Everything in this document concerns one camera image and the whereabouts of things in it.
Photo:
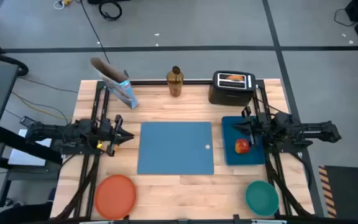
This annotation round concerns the black yellow striped mat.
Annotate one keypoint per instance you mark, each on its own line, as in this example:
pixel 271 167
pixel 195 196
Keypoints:
pixel 350 193

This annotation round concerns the green bowl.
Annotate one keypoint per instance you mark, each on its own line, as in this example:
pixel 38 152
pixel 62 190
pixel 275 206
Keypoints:
pixel 262 198

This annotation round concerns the toasted bagel half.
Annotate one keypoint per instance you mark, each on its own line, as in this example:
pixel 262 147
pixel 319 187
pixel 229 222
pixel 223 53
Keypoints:
pixel 235 77

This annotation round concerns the white shelf board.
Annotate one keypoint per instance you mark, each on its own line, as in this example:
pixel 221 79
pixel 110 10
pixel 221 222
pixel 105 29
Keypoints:
pixel 26 155

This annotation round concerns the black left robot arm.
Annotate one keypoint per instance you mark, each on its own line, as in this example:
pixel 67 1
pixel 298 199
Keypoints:
pixel 57 132

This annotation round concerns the red apple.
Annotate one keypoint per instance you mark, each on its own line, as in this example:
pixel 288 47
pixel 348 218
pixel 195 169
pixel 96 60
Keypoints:
pixel 242 146

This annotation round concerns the light blue cereal box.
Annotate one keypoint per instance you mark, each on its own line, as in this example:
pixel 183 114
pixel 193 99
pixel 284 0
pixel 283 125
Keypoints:
pixel 126 93

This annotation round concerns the blue placemat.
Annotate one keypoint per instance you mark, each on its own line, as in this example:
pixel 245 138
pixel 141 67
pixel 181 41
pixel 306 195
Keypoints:
pixel 176 149

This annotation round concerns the black toaster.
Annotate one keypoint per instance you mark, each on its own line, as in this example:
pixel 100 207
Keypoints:
pixel 228 95

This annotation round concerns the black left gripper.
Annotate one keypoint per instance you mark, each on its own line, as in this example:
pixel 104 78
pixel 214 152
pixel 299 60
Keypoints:
pixel 111 133

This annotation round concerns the blue plastic tray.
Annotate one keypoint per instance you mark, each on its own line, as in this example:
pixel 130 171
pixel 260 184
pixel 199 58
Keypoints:
pixel 244 158

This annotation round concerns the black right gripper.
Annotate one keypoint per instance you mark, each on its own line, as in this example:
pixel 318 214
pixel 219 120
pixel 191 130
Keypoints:
pixel 259 126

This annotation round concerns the orange plate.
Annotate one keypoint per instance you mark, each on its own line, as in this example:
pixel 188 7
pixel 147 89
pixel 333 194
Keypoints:
pixel 115 196

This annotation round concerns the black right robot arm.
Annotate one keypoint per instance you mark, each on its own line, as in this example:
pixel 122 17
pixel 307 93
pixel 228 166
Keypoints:
pixel 315 129

